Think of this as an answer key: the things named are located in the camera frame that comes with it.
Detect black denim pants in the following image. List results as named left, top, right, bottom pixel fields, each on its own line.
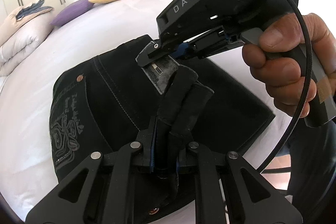
left=50, top=35, right=274, bottom=180

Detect right hand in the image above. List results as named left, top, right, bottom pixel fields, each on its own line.
left=242, top=13, right=335, bottom=116

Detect purple cushion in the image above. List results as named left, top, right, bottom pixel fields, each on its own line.
left=51, top=0, right=93, bottom=27

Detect folded blue jeans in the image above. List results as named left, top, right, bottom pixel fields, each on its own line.
left=16, top=0, right=54, bottom=20

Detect folded beige white duvet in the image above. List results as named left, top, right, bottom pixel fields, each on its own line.
left=1, top=6, right=54, bottom=77

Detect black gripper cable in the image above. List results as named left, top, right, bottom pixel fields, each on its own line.
left=236, top=0, right=314, bottom=175

